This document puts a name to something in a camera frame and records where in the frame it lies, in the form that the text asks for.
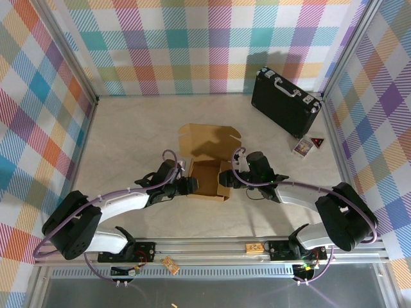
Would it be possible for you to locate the small purple card box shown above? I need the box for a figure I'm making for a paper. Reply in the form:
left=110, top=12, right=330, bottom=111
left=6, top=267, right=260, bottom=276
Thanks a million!
left=292, top=138, right=314, bottom=158

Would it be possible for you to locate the black connector board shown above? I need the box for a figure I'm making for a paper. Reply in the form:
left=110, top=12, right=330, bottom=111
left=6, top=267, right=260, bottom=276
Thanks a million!
left=110, top=265, right=142, bottom=277
left=293, top=262, right=317, bottom=280

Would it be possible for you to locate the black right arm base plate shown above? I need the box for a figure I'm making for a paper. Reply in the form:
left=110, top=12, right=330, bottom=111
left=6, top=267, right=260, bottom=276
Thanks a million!
left=268, top=239, right=329, bottom=261

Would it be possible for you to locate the perforated metal strip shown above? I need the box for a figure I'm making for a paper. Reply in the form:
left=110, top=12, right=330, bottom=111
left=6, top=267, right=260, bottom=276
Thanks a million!
left=51, top=268, right=298, bottom=278

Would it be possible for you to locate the black briefcase with metal handle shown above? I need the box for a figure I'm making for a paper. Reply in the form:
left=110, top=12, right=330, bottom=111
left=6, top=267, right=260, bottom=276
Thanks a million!
left=250, top=66, right=323, bottom=139

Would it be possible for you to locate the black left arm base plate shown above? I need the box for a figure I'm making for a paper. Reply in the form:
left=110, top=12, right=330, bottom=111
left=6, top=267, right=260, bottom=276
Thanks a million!
left=97, top=241, right=157, bottom=263

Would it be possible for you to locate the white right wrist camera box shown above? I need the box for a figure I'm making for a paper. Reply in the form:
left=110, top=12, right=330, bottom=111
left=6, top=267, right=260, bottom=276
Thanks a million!
left=233, top=152, right=247, bottom=171

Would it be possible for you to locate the black left connector board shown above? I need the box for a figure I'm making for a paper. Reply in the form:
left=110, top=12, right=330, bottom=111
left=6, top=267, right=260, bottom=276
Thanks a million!
left=110, top=265, right=142, bottom=277

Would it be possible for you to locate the black right connector board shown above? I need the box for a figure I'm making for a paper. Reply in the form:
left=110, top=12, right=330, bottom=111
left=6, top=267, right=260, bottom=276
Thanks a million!
left=293, top=262, right=317, bottom=280

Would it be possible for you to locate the brown cardboard box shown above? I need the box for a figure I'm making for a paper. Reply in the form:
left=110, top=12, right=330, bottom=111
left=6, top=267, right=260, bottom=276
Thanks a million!
left=178, top=123, right=242, bottom=203

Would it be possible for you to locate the grey metal panel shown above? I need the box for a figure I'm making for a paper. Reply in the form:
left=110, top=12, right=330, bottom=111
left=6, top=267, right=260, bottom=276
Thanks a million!
left=38, top=276, right=391, bottom=308

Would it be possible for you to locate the aluminium cage frame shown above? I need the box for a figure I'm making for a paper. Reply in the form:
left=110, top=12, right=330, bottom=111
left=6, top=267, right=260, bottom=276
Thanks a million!
left=28, top=0, right=402, bottom=308

